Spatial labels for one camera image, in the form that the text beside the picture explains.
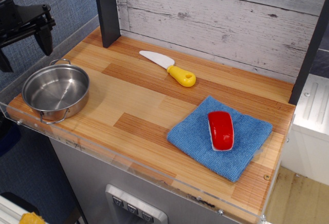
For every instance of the clear acrylic guard rail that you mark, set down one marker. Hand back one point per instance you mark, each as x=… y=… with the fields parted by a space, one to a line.
x=133 y=103

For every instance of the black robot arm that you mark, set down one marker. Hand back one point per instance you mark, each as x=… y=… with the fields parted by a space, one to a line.
x=20 y=22

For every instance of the blue folded cloth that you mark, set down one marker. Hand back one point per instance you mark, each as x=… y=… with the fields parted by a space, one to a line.
x=193 y=138

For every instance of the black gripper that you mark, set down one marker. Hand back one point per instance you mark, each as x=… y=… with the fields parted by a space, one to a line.
x=20 y=22

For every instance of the dark left vertical post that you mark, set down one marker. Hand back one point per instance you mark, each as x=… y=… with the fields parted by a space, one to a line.
x=109 y=21

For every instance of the yellow handled toy knife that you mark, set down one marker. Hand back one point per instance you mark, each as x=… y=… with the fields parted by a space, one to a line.
x=183 y=77

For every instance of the dark vertical post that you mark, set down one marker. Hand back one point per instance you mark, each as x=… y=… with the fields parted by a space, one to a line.
x=314 y=45
x=109 y=21

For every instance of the red toy sushi piece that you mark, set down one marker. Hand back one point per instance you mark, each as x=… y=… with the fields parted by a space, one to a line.
x=221 y=131

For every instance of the stainless steel pot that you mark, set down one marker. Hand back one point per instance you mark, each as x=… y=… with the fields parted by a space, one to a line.
x=56 y=92

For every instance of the silver dispenser button panel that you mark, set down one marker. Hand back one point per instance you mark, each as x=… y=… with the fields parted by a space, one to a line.
x=127 y=208

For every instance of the silver toy fridge cabinet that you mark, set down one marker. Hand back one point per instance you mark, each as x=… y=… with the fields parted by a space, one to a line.
x=90 y=168

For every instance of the white side cabinet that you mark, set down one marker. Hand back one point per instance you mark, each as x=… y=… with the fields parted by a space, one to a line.
x=306 y=150

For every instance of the dark right vertical post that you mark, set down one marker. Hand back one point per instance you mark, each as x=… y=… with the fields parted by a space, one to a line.
x=314 y=45

